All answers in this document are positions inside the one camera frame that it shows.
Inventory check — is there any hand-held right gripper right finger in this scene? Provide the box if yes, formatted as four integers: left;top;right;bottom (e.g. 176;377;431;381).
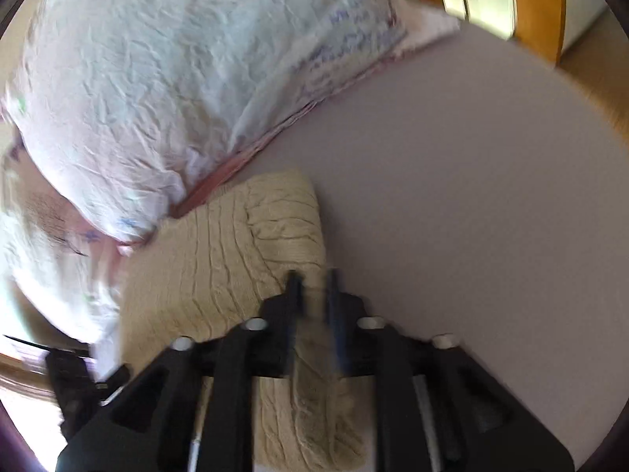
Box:
326;268;575;472

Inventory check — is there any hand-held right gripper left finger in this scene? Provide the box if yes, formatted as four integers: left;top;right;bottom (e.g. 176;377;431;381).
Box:
55;269;306;472

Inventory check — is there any beige knit sweater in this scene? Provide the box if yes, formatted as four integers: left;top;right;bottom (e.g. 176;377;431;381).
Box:
117;169;370;472

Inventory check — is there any grey bed sheet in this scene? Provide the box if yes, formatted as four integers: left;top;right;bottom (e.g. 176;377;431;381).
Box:
169;18;629;472

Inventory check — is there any white printed quilt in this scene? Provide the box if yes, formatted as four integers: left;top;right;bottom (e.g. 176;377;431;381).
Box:
0;0;463;357

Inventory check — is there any white cabinet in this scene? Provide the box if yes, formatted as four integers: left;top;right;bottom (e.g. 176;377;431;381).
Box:
563;0;612;52

